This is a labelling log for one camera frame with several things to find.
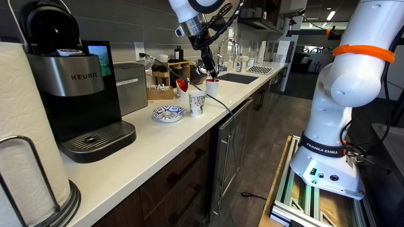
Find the white canister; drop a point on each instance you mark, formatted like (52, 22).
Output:
(245, 61)

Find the white wall socket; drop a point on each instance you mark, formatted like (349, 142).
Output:
(139, 49)

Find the wall shelf with cups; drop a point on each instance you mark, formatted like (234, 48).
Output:
(258, 15)

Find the wooden condiment organizer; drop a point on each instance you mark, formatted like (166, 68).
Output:
(164, 94)

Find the paper towel roll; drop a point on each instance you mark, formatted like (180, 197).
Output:
(22, 126)

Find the dark sofa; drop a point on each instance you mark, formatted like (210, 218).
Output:
(300, 63)

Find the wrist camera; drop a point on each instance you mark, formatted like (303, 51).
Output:
(224, 10)

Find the drawer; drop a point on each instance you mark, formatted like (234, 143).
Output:
(180, 211)
(186, 157)

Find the sink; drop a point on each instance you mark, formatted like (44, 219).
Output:
(238, 78)

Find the clear soap bottle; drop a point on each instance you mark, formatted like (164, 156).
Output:
(239, 64)

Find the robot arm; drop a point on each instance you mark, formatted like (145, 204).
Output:
(347, 78)

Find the glass jar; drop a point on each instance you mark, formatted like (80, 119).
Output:
(251, 62)

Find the blue patterned bowl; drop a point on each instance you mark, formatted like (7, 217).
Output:
(169, 113)

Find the coffee pod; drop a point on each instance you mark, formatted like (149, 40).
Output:
(69, 52)

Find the black bottle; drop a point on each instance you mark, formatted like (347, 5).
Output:
(179, 53)

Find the row of packets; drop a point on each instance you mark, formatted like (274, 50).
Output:
(159, 87)

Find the black and silver coffee machine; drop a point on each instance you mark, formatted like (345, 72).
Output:
(75, 94)

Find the white round container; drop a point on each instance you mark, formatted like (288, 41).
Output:
(163, 58)

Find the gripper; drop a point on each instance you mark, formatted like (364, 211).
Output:
(202, 42)

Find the small chrome tap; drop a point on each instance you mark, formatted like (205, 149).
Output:
(220, 61)

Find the stainless under-counter fridge door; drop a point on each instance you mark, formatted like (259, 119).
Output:
(236, 148)

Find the camera on mount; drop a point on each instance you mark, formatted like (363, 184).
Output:
(295, 14)

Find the patterned paper cup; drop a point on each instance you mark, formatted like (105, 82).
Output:
(197, 104)

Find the metal paper towel holder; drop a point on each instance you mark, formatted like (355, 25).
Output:
(68, 201)

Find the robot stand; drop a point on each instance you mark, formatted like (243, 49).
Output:
(331, 208)

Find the chequered drying mat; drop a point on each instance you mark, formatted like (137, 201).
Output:
(259, 70)

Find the white cup red inside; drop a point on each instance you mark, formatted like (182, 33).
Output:
(211, 89)
(182, 88)

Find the grey pod storage box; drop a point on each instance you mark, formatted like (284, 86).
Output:
(131, 88)

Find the dark round kettle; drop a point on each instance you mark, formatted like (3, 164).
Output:
(197, 74)

